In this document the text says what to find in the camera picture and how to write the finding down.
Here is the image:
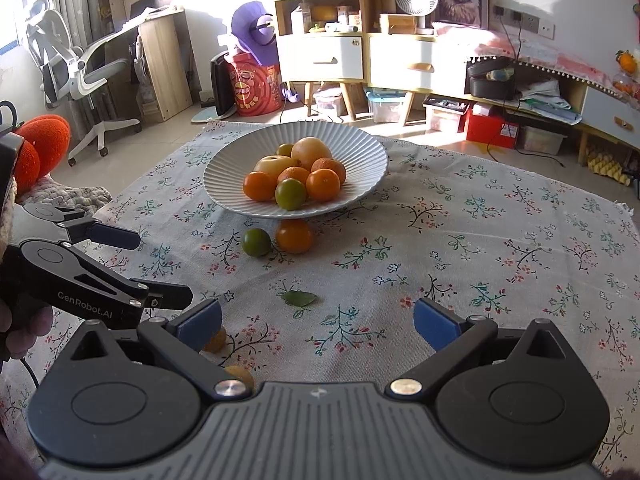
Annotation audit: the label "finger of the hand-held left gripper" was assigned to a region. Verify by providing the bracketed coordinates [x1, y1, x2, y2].
[23, 202, 142, 251]
[70, 252, 195, 311]

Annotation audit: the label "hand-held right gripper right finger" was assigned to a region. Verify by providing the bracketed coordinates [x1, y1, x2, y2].
[384, 296, 576, 403]

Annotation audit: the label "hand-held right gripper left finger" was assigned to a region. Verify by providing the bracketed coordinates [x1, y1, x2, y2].
[67, 297, 253, 404]

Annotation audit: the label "smooth orange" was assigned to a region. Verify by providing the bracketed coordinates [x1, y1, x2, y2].
[305, 168, 342, 203]
[243, 171, 277, 201]
[275, 219, 316, 255]

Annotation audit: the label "rough-skinned tangerine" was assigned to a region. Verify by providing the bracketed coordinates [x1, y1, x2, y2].
[276, 166, 312, 187]
[311, 157, 347, 185]

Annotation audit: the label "white ribbed plate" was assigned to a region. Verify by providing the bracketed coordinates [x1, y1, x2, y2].
[202, 121, 390, 220]

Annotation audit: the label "person's left hand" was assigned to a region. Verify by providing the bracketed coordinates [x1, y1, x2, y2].
[0, 304, 54, 362]

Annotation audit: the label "small yellow kumquat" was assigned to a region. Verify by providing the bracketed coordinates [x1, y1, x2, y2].
[225, 366, 256, 393]
[202, 327, 227, 353]

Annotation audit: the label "knit blanket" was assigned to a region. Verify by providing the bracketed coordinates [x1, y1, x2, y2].
[0, 172, 113, 246]

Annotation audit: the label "floral tablecloth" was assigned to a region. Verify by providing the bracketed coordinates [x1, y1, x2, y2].
[0, 120, 640, 480]

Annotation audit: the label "green leaf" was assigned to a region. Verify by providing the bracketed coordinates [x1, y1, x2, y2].
[280, 290, 318, 307]

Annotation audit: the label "orange plush toy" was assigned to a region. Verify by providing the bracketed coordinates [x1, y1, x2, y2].
[12, 114, 72, 193]

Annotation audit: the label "yellow apple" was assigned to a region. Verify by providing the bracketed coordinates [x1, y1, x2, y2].
[253, 155, 301, 181]
[291, 136, 333, 167]

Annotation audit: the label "wooden desk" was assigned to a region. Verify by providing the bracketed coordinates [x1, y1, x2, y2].
[97, 0, 195, 123]

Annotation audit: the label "black heater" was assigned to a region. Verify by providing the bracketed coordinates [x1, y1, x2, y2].
[210, 51, 236, 120]

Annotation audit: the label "white office chair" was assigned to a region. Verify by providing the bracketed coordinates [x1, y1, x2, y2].
[25, 0, 143, 167]

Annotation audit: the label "red box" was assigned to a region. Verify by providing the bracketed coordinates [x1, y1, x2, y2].
[465, 110, 521, 150]

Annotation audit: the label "red gift bag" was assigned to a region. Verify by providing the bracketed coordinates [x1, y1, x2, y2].
[227, 52, 283, 117]

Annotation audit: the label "clear storage box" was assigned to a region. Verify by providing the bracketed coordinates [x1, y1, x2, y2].
[517, 125, 566, 156]

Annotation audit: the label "teal lid storage box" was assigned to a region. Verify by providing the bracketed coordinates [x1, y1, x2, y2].
[367, 91, 408, 125]

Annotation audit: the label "yellow toy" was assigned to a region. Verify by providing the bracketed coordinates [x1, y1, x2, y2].
[587, 142, 632, 186]

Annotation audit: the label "black bag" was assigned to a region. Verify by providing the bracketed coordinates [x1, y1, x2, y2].
[465, 62, 521, 101]

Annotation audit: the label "purple plush toy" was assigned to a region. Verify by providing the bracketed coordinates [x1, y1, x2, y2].
[220, 1, 278, 61]

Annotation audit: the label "wooden drawer cabinet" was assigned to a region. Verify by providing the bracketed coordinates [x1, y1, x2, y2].
[367, 32, 471, 126]

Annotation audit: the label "low wooden sideboard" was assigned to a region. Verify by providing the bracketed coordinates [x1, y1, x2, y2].
[467, 55, 640, 166]

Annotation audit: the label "wooden shelf cabinet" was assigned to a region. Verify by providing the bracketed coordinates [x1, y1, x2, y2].
[269, 0, 368, 121]

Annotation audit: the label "pink lace cloth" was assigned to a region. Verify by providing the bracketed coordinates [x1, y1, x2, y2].
[432, 22, 640, 106]

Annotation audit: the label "wooden box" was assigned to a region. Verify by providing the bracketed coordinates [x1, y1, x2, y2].
[380, 12, 418, 36]

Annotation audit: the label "orange fruit decoration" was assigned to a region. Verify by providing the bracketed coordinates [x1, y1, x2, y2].
[612, 49, 640, 98]

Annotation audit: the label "black cable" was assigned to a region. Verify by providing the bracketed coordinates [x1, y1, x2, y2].
[0, 357, 42, 392]

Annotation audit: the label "wall power sockets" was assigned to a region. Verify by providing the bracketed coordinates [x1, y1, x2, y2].
[492, 4, 556, 41]

